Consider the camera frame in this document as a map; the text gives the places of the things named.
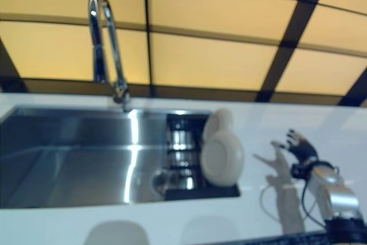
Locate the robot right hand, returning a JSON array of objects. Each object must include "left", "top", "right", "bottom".
[{"left": 271, "top": 129, "right": 319, "bottom": 166}]

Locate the large beige plate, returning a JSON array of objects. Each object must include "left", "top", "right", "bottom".
[{"left": 200, "top": 130, "right": 246, "bottom": 188}]

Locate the small beige plate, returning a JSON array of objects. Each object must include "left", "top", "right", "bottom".
[{"left": 202, "top": 108, "right": 235, "bottom": 142}]

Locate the black dish drying rack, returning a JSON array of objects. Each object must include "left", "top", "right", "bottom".
[{"left": 165, "top": 111, "right": 241, "bottom": 200}]

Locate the round sink drain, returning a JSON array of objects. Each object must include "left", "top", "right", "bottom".
[{"left": 151, "top": 169, "right": 173, "bottom": 195}]

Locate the chrome kitchen faucet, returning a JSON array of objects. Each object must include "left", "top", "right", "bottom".
[{"left": 87, "top": 0, "right": 132, "bottom": 113}]

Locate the stainless steel sink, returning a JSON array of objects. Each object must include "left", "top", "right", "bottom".
[{"left": 0, "top": 104, "right": 241, "bottom": 209}]

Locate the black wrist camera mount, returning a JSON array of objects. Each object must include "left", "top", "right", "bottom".
[{"left": 291, "top": 158, "right": 319, "bottom": 180}]

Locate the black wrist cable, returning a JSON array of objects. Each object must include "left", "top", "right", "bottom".
[{"left": 300, "top": 170, "right": 328, "bottom": 226}]

